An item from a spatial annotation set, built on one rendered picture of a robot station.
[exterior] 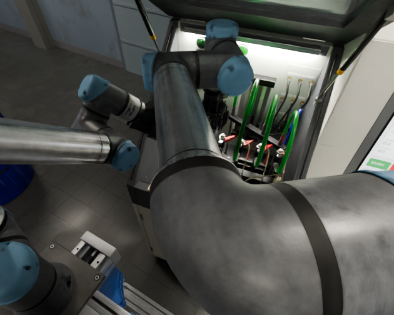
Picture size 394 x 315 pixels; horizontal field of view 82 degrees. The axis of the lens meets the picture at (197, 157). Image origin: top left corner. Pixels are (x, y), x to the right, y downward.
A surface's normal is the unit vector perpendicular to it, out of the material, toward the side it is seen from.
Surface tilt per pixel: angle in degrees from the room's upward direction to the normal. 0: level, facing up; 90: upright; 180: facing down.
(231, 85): 90
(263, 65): 90
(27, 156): 96
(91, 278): 0
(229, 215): 15
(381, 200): 5
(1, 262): 8
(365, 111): 76
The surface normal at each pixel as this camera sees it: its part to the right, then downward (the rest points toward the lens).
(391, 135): -0.32, 0.52
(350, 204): 0.02, -0.73
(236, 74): 0.16, 0.75
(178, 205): -0.55, -0.46
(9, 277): 0.13, -0.59
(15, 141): 0.89, 0.02
